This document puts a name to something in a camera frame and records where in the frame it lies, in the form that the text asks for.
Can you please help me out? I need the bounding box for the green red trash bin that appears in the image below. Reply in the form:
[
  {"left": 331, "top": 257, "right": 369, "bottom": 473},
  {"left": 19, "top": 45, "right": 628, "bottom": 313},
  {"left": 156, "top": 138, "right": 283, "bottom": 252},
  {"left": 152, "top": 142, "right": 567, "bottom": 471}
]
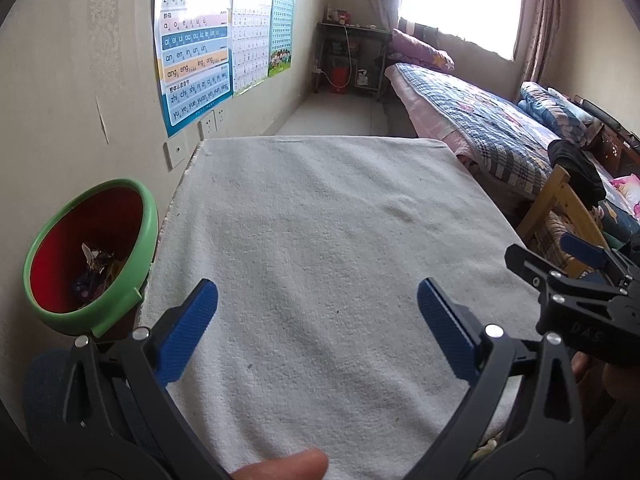
[{"left": 23, "top": 179, "right": 160, "bottom": 338}]

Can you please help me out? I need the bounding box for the person's right hand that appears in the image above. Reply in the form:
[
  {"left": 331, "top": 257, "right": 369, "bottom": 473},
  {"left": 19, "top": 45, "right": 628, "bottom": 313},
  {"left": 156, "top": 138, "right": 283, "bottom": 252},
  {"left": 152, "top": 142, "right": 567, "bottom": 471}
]
[{"left": 570, "top": 352, "right": 639, "bottom": 408}]

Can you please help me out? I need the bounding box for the person's left hand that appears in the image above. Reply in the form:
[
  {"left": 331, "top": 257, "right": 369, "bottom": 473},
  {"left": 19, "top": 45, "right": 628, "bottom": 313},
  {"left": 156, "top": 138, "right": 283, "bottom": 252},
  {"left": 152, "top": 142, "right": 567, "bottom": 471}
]
[{"left": 231, "top": 448, "right": 329, "bottom": 480}]

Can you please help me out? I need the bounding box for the wooden chair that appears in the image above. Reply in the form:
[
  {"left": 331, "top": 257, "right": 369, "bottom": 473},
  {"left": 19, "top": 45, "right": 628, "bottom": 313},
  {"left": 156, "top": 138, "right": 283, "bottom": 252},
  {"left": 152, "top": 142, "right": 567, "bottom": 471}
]
[{"left": 516, "top": 165, "right": 608, "bottom": 278}]

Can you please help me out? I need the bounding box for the pink cartoon pillow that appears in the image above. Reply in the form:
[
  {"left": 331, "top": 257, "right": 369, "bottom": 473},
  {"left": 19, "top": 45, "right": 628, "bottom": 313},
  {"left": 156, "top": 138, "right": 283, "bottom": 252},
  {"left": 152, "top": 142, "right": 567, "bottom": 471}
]
[{"left": 611, "top": 174, "right": 640, "bottom": 218}]

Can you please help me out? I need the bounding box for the black garment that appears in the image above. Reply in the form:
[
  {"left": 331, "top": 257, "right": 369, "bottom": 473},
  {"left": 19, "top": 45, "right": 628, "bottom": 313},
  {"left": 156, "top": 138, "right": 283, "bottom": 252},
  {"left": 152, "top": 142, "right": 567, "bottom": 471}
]
[{"left": 547, "top": 140, "right": 606, "bottom": 209}]

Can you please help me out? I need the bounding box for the white towel table cover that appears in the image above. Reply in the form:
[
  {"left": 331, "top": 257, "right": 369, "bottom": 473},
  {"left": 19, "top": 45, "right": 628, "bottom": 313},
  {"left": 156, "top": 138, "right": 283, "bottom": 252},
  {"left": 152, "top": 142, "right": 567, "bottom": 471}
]
[{"left": 140, "top": 136, "right": 538, "bottom": 479}]

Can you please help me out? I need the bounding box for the blue floral pillow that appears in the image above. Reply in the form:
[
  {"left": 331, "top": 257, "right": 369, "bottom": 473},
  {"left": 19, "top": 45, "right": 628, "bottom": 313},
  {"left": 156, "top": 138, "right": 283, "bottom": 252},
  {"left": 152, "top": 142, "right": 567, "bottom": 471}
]
[{"left": 518, "top": 81, "right": 589, "bottom": 148}]

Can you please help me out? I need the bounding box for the bed with plaid quilt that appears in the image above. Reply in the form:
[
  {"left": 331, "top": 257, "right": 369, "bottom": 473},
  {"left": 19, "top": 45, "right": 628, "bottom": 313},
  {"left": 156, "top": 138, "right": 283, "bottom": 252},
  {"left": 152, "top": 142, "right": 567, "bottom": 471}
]
[{"left": 385, "top": 63, "right": 562, "bottom": 224}]

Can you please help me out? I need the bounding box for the person's blue jeans leg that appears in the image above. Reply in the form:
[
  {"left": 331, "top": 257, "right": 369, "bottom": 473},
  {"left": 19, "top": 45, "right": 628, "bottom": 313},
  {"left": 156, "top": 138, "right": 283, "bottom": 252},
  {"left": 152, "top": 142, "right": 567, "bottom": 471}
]
[{"left": 22, "top": 349, "right": 70, "bottom": 446}]

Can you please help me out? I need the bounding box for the window curtain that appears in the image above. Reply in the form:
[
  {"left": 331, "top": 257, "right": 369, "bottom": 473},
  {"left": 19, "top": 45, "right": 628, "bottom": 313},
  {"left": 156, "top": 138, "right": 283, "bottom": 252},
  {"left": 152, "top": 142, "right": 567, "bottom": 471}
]
[{"left": 521, "top": 0, "right": 566, "bottom": 82}]

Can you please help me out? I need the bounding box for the red bucket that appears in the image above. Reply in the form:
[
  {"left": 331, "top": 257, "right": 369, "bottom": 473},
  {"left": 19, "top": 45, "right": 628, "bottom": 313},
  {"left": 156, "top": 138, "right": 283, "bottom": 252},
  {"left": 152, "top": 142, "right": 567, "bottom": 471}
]
[{"left": 328, "top": 66, "right": 352, "bottom": 94}]

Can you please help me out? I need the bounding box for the purple pillow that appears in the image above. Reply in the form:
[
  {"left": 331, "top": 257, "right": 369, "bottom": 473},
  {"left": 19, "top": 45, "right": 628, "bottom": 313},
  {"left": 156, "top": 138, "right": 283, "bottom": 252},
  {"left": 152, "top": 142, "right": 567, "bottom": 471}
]
[{"left": 390, "top": 28, "right": 454, "bottom": 73}]

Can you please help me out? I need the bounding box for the dark metal shelf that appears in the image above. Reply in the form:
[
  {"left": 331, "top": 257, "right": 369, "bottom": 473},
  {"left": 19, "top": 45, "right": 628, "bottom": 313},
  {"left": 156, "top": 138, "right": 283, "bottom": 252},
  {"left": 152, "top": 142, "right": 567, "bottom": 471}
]
[{"left": 311, "top": 22, "right": 393, "bottom": 101}]

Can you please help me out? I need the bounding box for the white wall switch plate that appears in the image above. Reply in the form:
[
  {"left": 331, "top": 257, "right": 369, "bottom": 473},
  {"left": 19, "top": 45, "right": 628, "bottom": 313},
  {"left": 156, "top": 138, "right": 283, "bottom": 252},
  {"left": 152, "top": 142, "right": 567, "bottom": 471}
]
[{"left": 164, "top": 133, "right": 190, "bottom": 170}]

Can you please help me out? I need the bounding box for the white wall socket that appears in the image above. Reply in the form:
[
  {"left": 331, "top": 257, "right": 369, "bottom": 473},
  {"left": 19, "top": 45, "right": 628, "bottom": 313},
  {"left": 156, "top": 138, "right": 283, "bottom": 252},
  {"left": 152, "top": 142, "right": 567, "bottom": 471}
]
[{"left": 198, "top": 110, "right": 217, "bottom": 141}]

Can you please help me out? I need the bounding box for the white table wall poster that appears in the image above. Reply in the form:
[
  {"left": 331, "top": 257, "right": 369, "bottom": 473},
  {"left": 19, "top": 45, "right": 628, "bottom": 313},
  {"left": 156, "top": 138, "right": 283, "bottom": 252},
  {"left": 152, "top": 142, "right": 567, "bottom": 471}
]
[{"left": 231, "top": 0, "right": 272, "bottom": 94}]

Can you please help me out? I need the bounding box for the pinyin alphabet wall poster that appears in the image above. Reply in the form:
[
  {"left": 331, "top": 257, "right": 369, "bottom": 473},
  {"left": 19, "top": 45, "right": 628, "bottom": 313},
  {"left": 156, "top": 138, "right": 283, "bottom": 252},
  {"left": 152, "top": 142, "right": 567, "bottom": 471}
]
[{"left": 153, "top": 0, "right": 233, "bottom": 136}]

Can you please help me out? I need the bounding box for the green multiplication wall poster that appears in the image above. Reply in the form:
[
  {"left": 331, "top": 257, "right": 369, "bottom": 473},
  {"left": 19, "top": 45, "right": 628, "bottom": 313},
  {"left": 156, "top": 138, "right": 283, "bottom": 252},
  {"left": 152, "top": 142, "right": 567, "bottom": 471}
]
[{"left": 268, "top": 0, "right": 295, "bottom": 77}]

